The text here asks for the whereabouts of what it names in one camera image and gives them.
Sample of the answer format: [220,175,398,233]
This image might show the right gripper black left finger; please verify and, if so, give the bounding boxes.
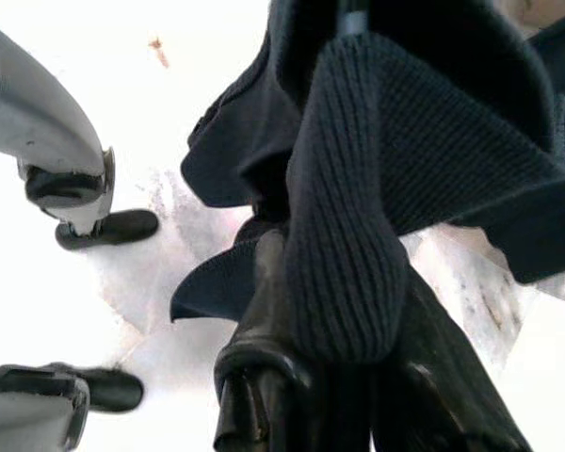
[214,229,331,452]

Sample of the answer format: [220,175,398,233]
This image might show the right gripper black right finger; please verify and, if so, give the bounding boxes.
[371,272,533,452]

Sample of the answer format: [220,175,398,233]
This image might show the black polo shirt with logo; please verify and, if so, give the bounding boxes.
[170,0,565,366]

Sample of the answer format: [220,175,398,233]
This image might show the black robot right foot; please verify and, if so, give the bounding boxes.
[51,362,145,415]

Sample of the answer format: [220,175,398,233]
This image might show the black robot foot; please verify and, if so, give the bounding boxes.
[51,362,145,415]
[55,209,160,250]

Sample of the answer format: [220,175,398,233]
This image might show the black robot left foot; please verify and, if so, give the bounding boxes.
[55,209,160,250]

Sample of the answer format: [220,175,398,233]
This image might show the silver robot right leg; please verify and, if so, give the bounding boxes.
[0,362,91,452]

